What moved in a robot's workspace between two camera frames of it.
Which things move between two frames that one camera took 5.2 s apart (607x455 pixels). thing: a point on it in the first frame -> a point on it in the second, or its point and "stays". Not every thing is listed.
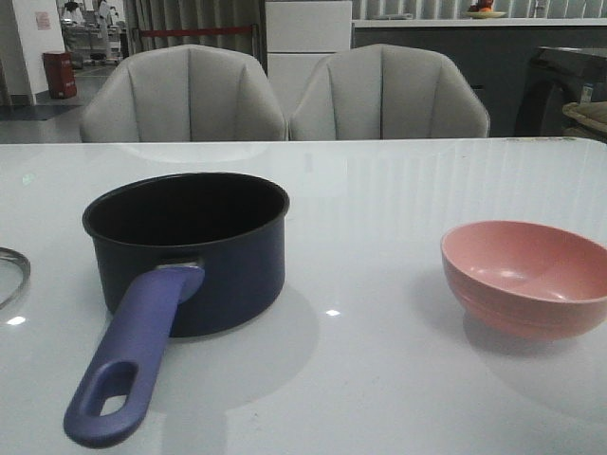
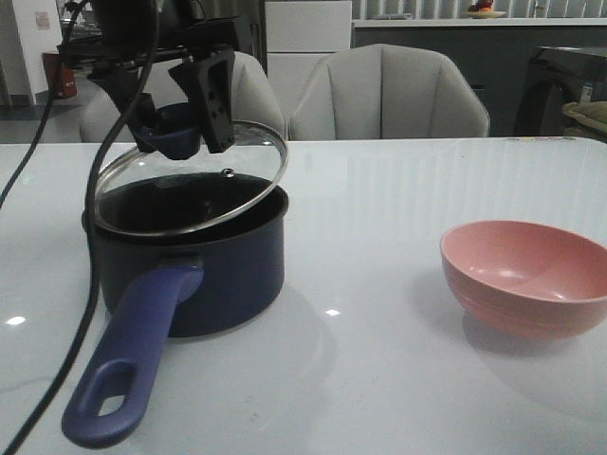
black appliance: (556, 78) stays
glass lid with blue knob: (14, 273) -> (144, 192)
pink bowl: (524, 281) stays
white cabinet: (299, 36) stays
